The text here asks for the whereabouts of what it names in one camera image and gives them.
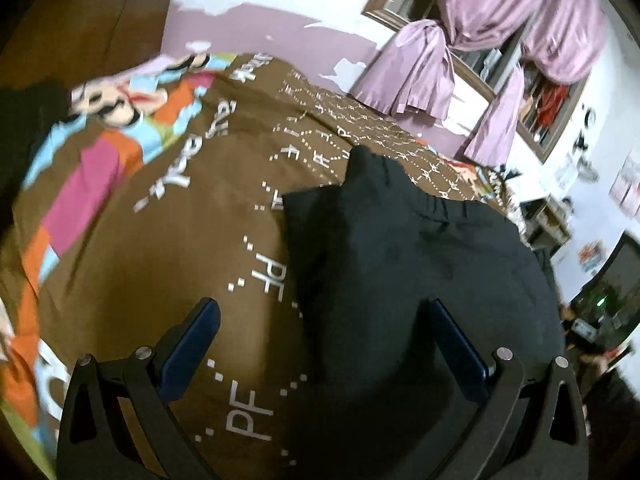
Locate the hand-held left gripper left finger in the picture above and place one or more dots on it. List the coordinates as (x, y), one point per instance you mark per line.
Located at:
(192, 340)

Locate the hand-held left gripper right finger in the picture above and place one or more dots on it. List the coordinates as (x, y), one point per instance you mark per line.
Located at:
(460, 350)

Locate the black garment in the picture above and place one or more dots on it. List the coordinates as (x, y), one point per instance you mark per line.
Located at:
(400, 260)

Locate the brown printed blanket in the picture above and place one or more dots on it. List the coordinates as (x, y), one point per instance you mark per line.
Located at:
(175, 240)

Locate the small cabinet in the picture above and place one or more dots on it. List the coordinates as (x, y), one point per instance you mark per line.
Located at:
(545, 220)

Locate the dark screen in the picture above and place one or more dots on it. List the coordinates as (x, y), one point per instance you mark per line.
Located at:
(615, 290)

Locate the narrow purple curtain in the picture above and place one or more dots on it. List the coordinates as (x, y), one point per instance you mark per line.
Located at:
(500, 120)

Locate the dark cloth pile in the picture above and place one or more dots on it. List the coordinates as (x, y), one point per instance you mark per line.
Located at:
(25, 150)

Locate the wide purple curtain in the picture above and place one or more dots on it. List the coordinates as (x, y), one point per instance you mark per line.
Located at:
(425, 60)

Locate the wooden headboard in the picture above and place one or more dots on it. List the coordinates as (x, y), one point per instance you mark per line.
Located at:
(75, 20)

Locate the wooden framed window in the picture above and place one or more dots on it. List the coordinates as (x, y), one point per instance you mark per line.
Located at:
(395, 5)

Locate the colourful wall sticker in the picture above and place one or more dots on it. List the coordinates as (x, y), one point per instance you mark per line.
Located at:
(591, 256)

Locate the wall hooks with items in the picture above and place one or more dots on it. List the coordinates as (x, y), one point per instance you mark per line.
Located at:
(580, 160)

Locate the pink wall calendar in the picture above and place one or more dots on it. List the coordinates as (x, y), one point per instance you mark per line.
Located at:
(626, 187)

